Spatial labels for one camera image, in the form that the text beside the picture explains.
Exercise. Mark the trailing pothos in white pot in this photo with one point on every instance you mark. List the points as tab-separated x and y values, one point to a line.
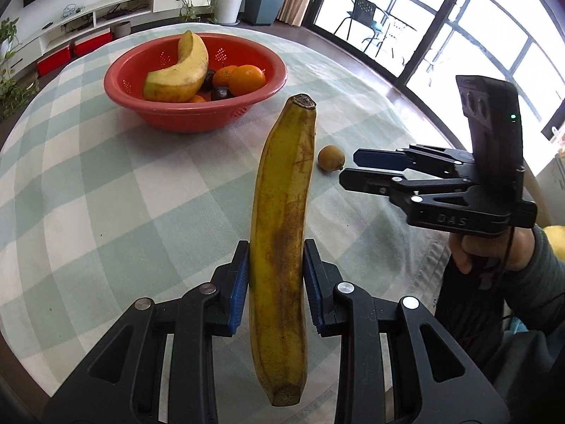
11	79

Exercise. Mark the yellow object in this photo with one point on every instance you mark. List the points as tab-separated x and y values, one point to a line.
555	232

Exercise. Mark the brown cylinder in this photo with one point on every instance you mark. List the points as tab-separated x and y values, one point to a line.
121	29

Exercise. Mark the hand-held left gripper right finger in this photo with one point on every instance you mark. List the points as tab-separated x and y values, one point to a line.
314	291

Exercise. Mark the red colander bowl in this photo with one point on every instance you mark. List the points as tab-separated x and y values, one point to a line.
185	115

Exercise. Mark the red storage box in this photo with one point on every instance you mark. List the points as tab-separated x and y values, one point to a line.
54	61
92	42

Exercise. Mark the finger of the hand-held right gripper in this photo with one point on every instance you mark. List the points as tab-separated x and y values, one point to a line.
379	159
366	181

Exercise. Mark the white television cabinet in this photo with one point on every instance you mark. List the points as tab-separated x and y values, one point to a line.
132	4

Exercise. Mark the small spotted banana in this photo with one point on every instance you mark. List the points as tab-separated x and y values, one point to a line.
185	73

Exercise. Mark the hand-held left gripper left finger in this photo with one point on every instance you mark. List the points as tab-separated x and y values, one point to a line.
238	291

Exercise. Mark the large yellow banana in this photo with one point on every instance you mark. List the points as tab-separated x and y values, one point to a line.
278	251

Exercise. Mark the person's right forearm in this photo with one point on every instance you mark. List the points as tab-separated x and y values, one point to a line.
547	287

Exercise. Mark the black framed glass door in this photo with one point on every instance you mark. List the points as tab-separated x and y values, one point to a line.
450	26

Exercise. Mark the black outdoor chair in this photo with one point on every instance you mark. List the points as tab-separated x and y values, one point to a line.
364	13

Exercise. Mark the small dark red fruit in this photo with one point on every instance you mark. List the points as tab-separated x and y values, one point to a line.
207	80

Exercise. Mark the brown longan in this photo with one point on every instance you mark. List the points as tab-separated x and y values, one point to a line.
329	158

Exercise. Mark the bumpy mandarin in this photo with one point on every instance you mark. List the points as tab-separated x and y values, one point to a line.
222	76

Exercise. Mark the small mandarin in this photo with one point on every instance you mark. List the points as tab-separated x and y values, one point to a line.
197	99

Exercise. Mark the green checkered tablecloth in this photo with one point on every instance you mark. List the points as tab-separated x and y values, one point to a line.
132	207

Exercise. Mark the person's right hand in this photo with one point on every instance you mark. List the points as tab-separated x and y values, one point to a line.
463	249

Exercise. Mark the large smooth orange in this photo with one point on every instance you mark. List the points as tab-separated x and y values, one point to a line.
247	80

